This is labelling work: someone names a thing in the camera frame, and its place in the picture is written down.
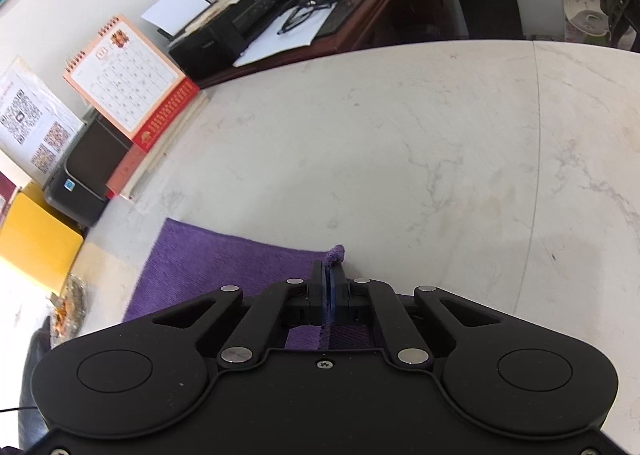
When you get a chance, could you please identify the purple towel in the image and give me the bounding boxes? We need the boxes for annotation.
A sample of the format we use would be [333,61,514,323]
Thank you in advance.
[122,218,387,352]

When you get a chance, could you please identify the printed code sheet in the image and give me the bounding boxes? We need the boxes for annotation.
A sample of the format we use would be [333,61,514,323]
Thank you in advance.
[0,56,84,177]

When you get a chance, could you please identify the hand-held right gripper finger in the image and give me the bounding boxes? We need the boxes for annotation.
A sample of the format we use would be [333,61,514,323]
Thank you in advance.
[327,262,502,368]
[152,260,331,368]

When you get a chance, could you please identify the white paper sheets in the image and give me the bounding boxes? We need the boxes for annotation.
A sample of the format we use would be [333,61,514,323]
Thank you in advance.
[232,2,337,69]

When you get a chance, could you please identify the red desk calendar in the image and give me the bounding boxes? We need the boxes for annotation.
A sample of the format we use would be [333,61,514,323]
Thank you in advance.
[62,14,201,152]

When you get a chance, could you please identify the white paper in printer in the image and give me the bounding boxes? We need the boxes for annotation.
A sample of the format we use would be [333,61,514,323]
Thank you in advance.
[141,0,212,37]

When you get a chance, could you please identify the black label printer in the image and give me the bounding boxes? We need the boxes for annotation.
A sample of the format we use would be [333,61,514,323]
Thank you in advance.
[44,112,134,229]

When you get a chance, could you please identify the dark wooden desk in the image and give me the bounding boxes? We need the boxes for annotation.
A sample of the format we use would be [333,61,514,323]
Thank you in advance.
[195,0,452,89]

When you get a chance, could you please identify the snack bag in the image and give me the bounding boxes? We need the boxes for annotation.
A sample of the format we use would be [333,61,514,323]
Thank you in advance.
[50,272,92,339]

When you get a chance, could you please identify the red book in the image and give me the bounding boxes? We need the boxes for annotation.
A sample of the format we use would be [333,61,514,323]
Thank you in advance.
[105,90,211,201]

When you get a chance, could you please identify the yellow box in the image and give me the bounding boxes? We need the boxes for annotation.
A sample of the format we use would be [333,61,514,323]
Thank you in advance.
[0,195,85,289]

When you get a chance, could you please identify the black eyeglasses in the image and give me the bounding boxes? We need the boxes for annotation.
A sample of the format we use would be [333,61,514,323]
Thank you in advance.
[277,5,334,35]

